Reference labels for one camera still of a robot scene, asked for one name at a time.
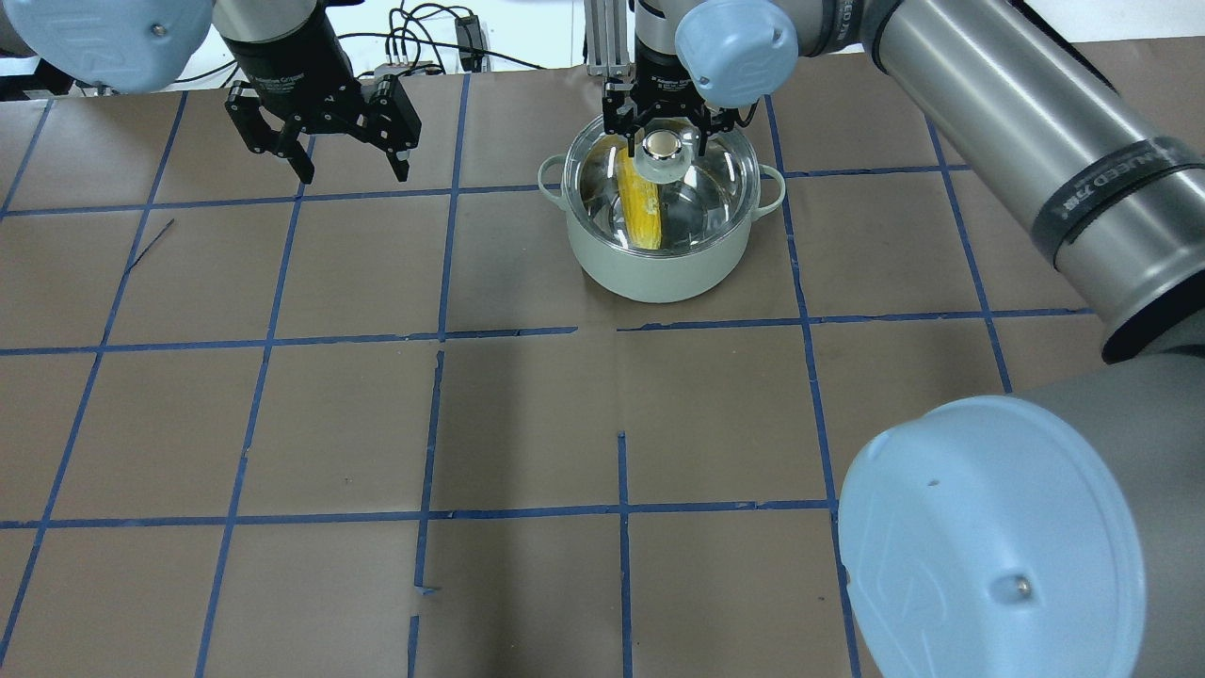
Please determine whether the yellow corn cob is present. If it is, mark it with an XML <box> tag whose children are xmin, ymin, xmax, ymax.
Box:
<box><xmin>616</xmin><ymin>149</ymin><xmax>663</xmax><ymax>250</ymax></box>

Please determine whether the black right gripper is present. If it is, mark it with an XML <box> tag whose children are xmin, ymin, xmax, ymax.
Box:
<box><xmin>603</xmin><ymin>36</ymin><xmax>740</xmax><ymax>158</ymax></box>

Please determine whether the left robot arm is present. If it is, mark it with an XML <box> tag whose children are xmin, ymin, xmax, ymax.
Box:
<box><xmin>2</xmin><ymin>1</ymin><xmax>422</xmax><ymax>184</ymax></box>

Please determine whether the glass pot lid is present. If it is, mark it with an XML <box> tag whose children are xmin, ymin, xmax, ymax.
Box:
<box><xmin>562</xmin><ymin>119</ymin><xmax>778</xmax><ymax>258</ymax></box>

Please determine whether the steel pot with handles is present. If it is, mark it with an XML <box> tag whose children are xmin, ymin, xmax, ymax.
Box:
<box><xmin>539</xmin><ymin>135</ymin><xmax>786</xmax><ymax>303</ymax></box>

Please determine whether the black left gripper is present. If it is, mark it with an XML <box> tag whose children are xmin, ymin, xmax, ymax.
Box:
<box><xmin>223</xmin><ymin>14</ymin><xmax>422</xmax><ymax>185</ymax></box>

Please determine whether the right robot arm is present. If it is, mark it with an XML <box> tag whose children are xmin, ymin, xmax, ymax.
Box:
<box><xmin>615</xmin><ymin>55</ymin><xmax>1103</xmax><ymax>677</ymax></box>

